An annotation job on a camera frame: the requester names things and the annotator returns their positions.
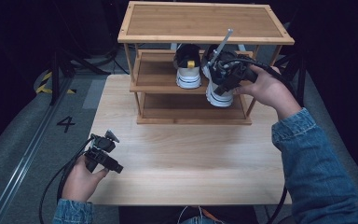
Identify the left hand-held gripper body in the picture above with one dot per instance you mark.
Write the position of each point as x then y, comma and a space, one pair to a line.
101, 147

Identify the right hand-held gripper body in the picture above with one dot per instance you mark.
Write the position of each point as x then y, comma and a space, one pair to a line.
234, 73

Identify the navy beige sneaker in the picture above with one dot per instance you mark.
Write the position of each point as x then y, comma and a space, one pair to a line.
188, 73
219, 98

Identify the wooden shoe rack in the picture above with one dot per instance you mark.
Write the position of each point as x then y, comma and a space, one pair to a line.
199, 21

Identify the person's left hand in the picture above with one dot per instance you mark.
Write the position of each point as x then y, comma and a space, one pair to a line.
80, 183

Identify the person's right hand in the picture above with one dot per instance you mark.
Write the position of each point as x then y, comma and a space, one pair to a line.
270, 90

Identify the black metal stand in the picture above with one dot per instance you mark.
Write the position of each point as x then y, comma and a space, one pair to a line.
300, 77
55, 77

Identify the yellow black floor tape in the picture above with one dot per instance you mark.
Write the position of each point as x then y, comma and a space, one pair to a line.
43, 88

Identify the metal floor rail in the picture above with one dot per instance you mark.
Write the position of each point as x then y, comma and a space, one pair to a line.
21, 161

